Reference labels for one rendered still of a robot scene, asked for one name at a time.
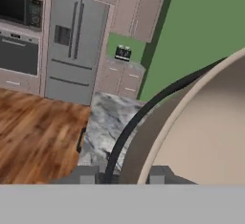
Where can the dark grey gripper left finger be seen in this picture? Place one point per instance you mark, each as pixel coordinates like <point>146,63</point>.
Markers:
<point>86,174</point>

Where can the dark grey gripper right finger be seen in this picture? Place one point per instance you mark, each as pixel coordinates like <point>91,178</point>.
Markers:
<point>158,174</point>

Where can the beige base cupboards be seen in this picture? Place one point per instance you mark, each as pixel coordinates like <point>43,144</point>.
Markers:
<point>119,78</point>

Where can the grey double-door fridge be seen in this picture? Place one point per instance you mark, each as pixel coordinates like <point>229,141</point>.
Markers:
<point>79,68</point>

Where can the black toaster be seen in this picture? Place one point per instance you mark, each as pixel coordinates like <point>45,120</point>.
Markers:
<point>123,53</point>

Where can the grey built-in oven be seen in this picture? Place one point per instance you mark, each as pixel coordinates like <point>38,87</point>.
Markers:
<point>17,54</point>

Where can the black microwave oven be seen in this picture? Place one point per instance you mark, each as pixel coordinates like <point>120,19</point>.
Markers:
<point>19,9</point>

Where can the beige wall cupboards with arches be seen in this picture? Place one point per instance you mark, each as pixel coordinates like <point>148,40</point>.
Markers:
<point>138,11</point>

